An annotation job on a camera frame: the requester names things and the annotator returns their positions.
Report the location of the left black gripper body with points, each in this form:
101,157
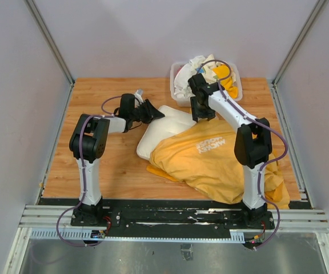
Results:
139,113

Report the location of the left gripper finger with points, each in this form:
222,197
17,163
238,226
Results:
149,118
151,111

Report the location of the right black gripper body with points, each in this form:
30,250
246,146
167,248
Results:
204,112

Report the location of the white pillow with bear print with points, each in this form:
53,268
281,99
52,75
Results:
173,123

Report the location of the yellow pillowcase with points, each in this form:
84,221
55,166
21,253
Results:
203,158

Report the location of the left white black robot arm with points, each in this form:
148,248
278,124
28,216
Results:
88,143

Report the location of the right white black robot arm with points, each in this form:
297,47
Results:
252,143

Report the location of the translucent plastic bin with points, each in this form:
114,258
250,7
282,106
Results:
185,102

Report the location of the white printed cloth in bin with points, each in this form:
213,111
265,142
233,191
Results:
199,64

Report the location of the yellow cloth in bin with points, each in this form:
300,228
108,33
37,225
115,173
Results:
228,79

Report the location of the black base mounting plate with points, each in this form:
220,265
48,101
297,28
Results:
177,215

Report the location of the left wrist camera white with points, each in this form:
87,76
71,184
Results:
138,96

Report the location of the grey slotted cable duct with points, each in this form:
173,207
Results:
206,235

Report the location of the left aluminium frame post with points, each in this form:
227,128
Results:
40,22

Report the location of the aluminium frame post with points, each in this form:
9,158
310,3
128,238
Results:
305,30
40,22

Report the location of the right aluminium frame post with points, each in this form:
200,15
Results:
305,30

